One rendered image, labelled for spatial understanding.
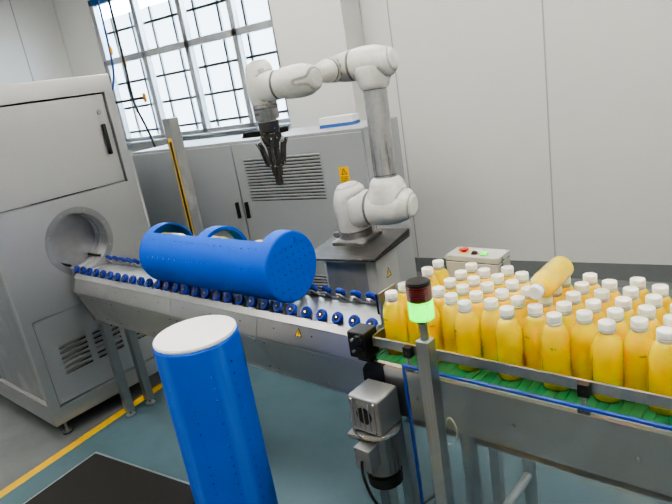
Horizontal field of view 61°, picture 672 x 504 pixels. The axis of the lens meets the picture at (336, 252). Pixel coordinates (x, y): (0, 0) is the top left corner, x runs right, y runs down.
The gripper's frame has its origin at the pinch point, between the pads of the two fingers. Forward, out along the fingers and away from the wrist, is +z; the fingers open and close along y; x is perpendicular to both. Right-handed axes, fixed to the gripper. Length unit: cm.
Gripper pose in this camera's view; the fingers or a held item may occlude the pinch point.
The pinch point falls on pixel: (278, 175)
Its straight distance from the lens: 217.9
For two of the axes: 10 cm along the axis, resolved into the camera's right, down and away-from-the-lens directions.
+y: -7.9, 3.0, -5.3
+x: 5.9, 1.4, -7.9
